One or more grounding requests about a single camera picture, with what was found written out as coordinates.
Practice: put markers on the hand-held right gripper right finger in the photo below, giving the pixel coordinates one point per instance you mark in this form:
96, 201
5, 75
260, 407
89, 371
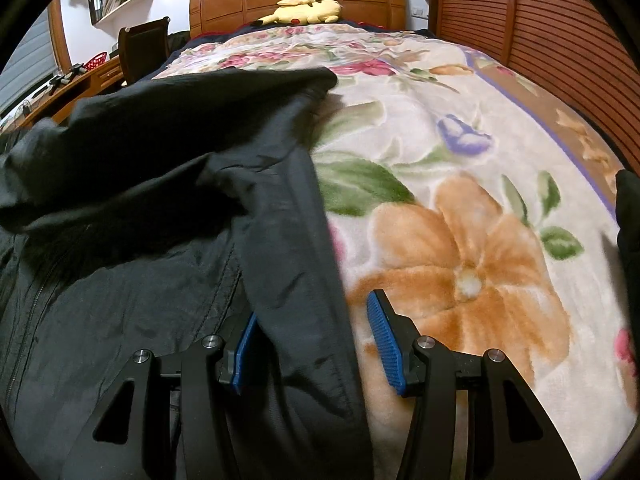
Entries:
384, 345

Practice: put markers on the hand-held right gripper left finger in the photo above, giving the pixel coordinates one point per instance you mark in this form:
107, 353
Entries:
243, 355

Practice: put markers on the black jacket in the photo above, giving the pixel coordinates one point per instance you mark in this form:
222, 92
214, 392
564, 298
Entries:
150, 185

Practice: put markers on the floral blanket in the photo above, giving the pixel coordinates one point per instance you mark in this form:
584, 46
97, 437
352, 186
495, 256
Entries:
450, 160

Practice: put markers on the dark cloth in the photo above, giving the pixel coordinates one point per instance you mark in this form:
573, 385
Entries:
629, 220

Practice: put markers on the wooden desk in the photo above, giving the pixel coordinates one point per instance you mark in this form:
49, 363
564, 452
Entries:
100, 77

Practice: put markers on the dark chair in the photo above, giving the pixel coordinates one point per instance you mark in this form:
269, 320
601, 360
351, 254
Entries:
145, 50

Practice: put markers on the red basket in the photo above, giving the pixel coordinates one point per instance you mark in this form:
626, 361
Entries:
96, 61

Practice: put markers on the yellow plush toy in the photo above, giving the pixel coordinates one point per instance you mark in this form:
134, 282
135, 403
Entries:
310, 10

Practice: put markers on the wooden louvered wardrobe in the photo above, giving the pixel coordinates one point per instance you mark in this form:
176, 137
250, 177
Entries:
550, 35

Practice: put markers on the grey window blinds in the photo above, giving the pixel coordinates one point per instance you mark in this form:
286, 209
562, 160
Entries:
32, 60

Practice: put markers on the white wall socket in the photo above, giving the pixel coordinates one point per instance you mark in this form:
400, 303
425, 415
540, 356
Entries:
419, 11

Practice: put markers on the wooden window frame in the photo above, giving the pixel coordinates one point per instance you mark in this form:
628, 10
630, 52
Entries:
61, 35

